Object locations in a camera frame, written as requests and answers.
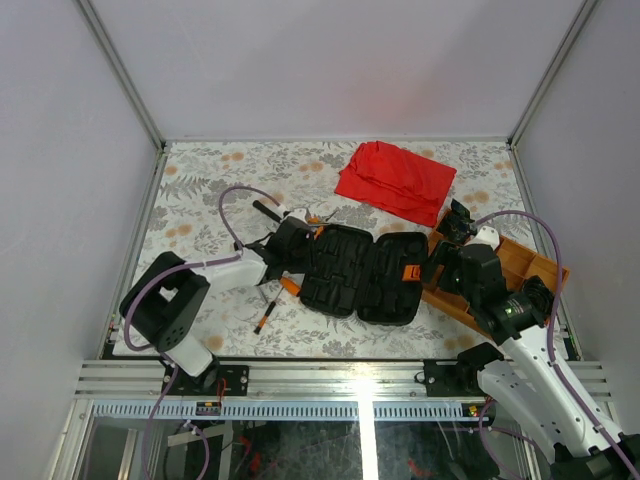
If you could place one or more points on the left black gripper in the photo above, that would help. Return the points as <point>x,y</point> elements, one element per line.
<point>308,245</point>

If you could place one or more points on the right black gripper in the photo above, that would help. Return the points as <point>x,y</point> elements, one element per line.
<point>440,255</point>

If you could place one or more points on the large orange handled screwdriver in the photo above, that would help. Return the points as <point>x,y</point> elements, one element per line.
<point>290,286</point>

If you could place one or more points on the black plastic tool case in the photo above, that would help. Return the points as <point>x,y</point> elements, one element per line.
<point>378,280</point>

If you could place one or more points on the small orange black screwdriver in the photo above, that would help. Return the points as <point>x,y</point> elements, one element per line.
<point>265,317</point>

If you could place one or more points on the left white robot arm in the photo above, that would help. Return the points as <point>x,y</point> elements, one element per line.
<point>161,307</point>

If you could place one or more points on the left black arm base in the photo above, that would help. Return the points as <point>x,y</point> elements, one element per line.
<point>215,375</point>

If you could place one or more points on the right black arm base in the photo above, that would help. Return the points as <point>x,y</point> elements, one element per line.
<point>455,375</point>

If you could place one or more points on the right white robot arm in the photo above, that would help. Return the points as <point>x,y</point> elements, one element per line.
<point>519,367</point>

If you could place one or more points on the orange black pliers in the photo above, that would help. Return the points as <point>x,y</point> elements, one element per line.
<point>318,223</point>

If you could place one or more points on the wooden compartment tray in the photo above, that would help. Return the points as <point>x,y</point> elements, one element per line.
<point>520,270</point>

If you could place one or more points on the red folded cloth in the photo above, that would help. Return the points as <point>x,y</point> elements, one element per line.
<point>397,181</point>

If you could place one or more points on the black tape roll right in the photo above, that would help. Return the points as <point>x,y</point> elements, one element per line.
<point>539,294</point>

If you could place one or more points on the black handled hammer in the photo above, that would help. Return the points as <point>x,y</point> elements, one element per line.
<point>267,211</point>

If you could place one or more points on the aluminium front rail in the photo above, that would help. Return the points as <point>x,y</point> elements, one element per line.
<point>276,390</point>

